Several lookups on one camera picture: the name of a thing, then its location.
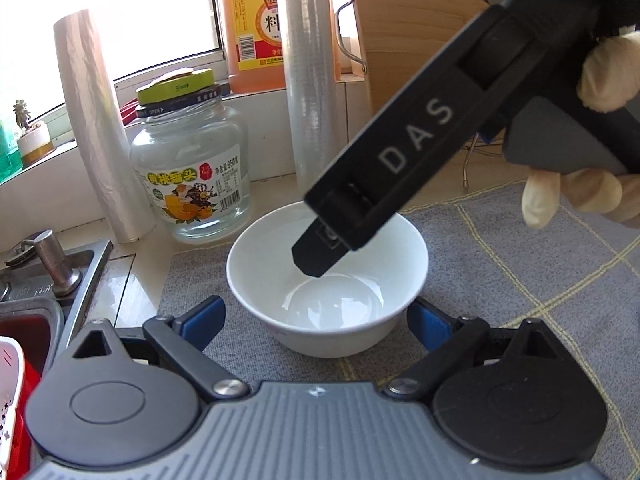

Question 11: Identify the short cling film roll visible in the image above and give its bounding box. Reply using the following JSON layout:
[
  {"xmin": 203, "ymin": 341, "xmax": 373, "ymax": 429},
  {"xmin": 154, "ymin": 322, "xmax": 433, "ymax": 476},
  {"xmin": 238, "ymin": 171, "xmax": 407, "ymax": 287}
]
[{"xmin": 53, "ymin": 8, "xmax": 155, "ymax": 244}]

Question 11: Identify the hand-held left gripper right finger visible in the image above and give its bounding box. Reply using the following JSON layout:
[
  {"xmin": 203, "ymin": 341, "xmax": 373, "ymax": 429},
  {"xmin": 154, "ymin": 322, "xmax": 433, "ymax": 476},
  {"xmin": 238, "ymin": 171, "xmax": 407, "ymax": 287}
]
[{"xmin": 382, "ymin": 297, "xmax": 566, "ymax": 403}]

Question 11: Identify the white plastic colander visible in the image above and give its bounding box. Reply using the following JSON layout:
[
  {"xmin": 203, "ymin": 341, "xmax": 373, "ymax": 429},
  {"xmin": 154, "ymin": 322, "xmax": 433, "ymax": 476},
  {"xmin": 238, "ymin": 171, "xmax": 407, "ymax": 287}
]
[{"xmin": 0, "ymin": 337, "xmax": 27, "ymax": 466}]

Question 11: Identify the steel sink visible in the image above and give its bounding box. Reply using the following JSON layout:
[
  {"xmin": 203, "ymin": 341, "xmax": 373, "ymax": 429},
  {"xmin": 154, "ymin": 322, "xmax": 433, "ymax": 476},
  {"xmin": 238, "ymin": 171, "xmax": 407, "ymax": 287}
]
[{"xmin": 0, "ymin": 239, "xmax": 115, "ymax": 376}]

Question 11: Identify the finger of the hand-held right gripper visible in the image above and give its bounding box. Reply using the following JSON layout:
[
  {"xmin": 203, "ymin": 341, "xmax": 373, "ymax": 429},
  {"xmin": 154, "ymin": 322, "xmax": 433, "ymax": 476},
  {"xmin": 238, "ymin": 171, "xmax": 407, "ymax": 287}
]
[{"xmin": 291, "ymin": 216, "xmax": 351, "ymax": 279}]

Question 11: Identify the red plastic basin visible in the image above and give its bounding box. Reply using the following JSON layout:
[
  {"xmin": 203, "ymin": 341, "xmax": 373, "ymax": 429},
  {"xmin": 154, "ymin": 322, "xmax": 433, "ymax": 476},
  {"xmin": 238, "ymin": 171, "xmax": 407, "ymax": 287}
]
[{"xmin": 0, "ymin": 310, "xmax": 66, "ymax": 411}]

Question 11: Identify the small potted plant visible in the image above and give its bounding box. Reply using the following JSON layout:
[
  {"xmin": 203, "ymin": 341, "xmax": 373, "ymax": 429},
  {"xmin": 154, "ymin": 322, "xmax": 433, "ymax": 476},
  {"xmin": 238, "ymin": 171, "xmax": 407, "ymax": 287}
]
[{"xmin": 12, "ymin": 100, "xmax": 55, "ymax": 166}]

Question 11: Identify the plain white bowl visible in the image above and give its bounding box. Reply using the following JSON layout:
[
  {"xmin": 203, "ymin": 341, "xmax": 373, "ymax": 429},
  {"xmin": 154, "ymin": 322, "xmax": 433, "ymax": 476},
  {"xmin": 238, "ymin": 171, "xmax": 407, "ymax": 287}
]
[{"xmin": 226, "ymin": 200, "xmax": 430, "ymax": 359}]

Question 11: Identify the steel soap dispenser pump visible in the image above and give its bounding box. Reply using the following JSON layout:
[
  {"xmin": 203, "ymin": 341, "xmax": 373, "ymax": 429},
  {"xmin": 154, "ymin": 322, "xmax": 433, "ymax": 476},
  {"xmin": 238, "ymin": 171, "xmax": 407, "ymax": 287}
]
[{"xmin": 4, "ymin": 230, "xmax": 83, "ymax": 298}]

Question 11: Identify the steel wire stand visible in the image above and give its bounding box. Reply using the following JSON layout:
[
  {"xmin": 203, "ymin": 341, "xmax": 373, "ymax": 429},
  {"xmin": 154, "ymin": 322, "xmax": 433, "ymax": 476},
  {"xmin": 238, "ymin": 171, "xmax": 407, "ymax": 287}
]
[{"xmin": 334, "ymin": 2, "xmax": 501, "ymax": 192}]

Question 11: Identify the orange cooking wine bottle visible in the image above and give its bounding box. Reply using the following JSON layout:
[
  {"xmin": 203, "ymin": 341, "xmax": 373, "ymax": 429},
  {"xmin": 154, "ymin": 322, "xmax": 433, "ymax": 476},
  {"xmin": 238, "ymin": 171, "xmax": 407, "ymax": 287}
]
[{"xmin": 217, "ymin": 0, "xmax": 343, "ymax": 95}]

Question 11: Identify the window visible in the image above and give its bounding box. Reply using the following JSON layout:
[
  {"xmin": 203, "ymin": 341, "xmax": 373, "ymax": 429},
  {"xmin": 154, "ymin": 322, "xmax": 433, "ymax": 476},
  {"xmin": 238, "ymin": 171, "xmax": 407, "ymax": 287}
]
[{"xmin": 0, "ymin": 0, "xmax": 226, "ymax": 126}]

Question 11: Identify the grey blue checked towel mat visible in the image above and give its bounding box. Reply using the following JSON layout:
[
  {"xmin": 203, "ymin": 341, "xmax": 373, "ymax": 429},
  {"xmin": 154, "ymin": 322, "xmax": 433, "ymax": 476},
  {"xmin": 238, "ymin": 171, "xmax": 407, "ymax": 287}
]
[{"xmin": 159, "ymin": 180, "xmax": 640, "ymax": 480}]

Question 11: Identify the glass jar green lid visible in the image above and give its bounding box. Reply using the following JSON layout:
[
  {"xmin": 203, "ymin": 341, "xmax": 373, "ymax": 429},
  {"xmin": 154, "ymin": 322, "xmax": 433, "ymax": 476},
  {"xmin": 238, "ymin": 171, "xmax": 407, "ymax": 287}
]
[{"xmin": 129, "ymin": 69, "xmax": 252, "ymax": 244}]

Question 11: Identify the tall cling film roll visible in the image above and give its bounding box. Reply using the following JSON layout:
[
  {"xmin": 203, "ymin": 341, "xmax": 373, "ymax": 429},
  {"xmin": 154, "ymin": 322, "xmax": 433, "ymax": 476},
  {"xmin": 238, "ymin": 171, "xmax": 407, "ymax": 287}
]
[{"xmin": 272, "ymin": 0, "xmax": 345, "ymax": 197}]

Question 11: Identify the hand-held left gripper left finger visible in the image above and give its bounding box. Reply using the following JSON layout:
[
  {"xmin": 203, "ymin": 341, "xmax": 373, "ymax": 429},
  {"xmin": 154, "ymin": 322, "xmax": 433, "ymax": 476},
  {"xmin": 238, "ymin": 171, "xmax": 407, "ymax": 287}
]
[{"xmin": 70, "ymin": 295, "xmax": 251, "ymax": 403}]

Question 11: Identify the person's right hand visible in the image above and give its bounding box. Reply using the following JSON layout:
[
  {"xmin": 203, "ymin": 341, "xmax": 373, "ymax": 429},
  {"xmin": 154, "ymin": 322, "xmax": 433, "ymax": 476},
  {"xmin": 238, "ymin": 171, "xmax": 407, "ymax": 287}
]
[{"xmin": 521, "ymin": 32, "xmax": 640, "ymax": 231}]

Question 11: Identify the bamboo cutting board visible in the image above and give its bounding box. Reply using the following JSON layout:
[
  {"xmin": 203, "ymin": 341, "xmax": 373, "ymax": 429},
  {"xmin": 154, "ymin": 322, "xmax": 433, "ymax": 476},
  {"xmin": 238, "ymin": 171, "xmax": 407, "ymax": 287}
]
[{"xmin": 345, "ymin": 0, "xmax": 508, "ymax": 117}]

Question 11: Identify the green dish soap bottle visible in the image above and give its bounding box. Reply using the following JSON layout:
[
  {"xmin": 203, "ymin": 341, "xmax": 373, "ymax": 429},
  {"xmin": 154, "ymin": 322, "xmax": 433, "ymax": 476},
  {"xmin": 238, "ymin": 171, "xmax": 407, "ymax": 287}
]
[{"xmin": 0, "ymin": 115, "xmax": 23, "ymax": 186}]

